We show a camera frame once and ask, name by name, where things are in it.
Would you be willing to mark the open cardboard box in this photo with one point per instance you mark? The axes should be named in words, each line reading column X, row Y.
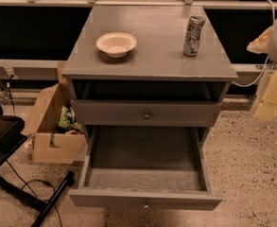
column 50, row 143

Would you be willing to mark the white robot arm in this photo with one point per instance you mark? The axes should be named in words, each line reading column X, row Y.
column 265, row 110

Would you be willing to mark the grey wooden drawer cabinet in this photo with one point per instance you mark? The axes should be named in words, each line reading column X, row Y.
column 156, row 69

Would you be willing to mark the grey drawer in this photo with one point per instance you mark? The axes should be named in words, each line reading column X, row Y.
column 145, row 167
column 146, row 113

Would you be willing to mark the crushed silver drink can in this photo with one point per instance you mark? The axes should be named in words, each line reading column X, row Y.
column 192, row 36

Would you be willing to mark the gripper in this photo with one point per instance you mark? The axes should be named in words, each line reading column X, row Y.
column 260, row 45

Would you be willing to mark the green snack bag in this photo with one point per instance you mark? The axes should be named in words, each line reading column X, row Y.
column 68, row 122

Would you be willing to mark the grey top drawer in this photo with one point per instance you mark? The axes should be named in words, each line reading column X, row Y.
column 146, row 113

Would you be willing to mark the black chair with stand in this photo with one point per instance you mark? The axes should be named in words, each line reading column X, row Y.
column 11, row 138

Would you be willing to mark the white paper bowl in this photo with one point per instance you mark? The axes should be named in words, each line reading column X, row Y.
column 116, row 44

